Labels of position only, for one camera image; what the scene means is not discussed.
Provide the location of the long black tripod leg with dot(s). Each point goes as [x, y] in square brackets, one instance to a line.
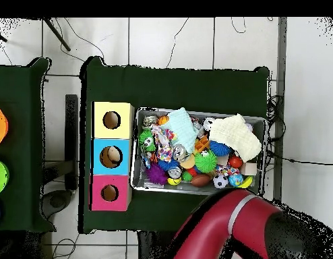
[57, 33]

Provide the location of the black flat panel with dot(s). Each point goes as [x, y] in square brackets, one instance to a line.
[71, 135]

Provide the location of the small green fuzzy eyed toy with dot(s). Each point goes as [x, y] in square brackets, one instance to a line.
[144, 138]

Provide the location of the brown toy football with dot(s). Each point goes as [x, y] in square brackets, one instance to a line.
[201, 180]

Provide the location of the green covered side table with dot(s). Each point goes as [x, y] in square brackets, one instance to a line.
[23, 108]

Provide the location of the purple spiky ball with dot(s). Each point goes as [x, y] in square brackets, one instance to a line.
[157, 175]

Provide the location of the dark green table cloth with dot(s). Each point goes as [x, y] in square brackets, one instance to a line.
[182, 89]

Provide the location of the blue globe print ball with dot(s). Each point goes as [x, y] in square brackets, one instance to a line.
[235, 180]

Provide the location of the cream waffle cloth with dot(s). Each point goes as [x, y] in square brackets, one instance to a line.
[236, 135]

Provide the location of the wooden box with three holes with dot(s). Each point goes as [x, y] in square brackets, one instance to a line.
[126, 159]

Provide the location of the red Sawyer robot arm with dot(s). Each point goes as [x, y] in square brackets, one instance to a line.
[209, 229]

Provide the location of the colourful heart print cloth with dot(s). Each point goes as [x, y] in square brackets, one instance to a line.
[164, 153]

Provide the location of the large green fuzzy eyed toy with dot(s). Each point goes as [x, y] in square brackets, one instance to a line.
[206, 162]

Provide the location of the grey oval floor object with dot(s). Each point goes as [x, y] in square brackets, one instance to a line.
[57, 201]

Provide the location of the light blue waffle cloth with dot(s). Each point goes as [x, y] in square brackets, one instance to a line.
[182, 129]

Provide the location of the silver drink can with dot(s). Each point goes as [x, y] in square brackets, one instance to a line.
[180, 153]

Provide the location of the short black tripod leg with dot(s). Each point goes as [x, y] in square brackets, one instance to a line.
[0, 36]

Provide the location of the black and white soccer ball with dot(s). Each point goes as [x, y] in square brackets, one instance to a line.
[220, 180]

